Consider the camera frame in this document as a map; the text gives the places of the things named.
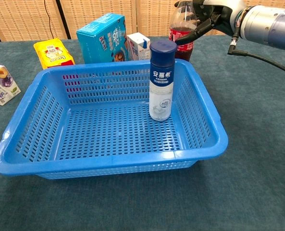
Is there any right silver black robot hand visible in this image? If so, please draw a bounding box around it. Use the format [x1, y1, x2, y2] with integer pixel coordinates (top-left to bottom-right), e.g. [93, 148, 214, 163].
[174, 0, 248, 46]

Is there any cola bottle red cap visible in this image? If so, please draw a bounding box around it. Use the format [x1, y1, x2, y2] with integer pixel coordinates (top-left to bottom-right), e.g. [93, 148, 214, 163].
[168, 0, 198, 62]

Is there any white blue milk carton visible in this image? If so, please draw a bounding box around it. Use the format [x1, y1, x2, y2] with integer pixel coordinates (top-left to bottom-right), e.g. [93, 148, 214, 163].
[126, 32, 151, 62]

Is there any white yogurt bottle blue cap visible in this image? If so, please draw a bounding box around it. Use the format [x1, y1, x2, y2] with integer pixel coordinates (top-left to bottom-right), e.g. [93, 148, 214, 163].
[149, 40, 177, 122]

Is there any blue cookie box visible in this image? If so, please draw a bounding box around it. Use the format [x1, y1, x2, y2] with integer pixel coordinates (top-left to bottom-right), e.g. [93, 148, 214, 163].
[76, 13, 130, 64]

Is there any yellow red snack bag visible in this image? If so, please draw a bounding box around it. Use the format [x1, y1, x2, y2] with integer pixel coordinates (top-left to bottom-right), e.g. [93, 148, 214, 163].
[33, 38, 75, 70]

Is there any small purple white carton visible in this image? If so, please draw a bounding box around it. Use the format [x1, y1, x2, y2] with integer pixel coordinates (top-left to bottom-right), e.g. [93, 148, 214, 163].
[0, 63, 22, 106]

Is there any blue plastic mesh basket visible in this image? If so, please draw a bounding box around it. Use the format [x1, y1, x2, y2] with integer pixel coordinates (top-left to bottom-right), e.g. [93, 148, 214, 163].
[0, 58, 229, 180]

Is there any teal table cloth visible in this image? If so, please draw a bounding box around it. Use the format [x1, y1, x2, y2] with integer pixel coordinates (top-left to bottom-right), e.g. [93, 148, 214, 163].
[0, 33, 285, 231]

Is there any bamboo folding screen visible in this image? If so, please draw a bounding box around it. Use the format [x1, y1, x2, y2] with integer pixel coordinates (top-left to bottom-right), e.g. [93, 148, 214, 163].
[0, 0, 285, 42]

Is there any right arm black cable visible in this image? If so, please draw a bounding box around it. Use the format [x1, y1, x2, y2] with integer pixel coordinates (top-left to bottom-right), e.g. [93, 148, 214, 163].
[227, 33, 285, 76]

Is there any thin black hanging cable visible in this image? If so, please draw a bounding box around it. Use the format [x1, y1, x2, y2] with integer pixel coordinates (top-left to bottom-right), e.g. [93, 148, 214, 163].
[44, 0, 54, 39]

